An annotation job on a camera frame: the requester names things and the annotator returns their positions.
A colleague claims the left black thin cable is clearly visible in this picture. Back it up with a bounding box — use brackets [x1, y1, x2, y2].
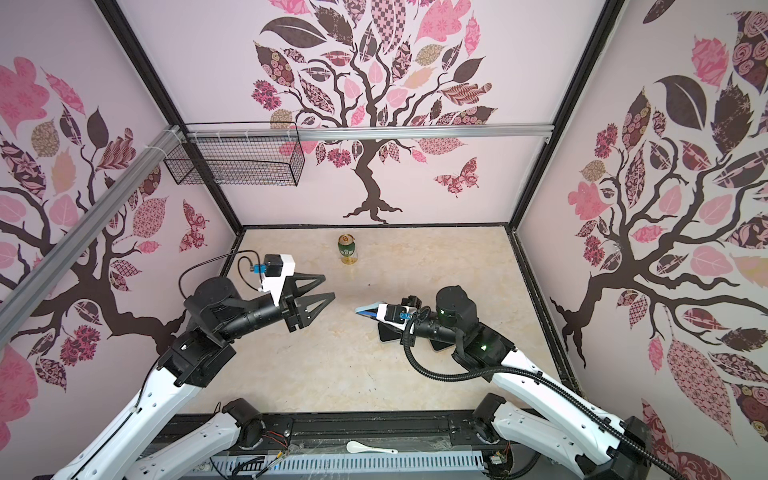
[177, 250, 265, 286]

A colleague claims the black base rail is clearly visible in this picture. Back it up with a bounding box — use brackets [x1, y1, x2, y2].
[161, 409, 541, 451]

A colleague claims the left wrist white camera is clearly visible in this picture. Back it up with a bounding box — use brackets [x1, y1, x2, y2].
[252, 254, 296, 306]

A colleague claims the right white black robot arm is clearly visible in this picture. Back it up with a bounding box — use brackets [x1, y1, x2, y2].
[356, 286, 652, 479]

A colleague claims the white slotted cable duct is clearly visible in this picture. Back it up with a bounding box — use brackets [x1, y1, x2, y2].
[183, 451, 486, 479]

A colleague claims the silver aluminium bar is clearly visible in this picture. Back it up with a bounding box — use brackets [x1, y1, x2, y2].
[1, 125, 183, 345]
[186, 123, 554, 141]

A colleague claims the silver aluminium bar left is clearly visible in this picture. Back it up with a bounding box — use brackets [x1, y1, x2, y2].
[1, 125, 183, 345]

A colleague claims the light blue phone case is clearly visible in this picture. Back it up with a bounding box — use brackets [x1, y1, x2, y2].
[355, 302, 386, 319]

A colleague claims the green gold drink can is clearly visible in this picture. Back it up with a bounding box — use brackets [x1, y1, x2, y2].
[337, 234, 358, 265]

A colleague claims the black wire basket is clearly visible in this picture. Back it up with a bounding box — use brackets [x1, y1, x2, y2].
[164, 120, 305, 187]

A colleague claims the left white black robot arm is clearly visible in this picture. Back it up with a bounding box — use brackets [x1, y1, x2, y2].
[54, 273, 335, 479]

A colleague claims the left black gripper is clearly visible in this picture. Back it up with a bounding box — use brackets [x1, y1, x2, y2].
[220, 272, 337, 342]

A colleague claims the white plastic spoon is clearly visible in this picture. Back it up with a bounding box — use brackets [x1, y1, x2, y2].
[346, 440, 399, 455]

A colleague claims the silver aluminium bar back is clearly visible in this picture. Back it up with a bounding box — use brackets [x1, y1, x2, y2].
[186, 123, 554, 141]

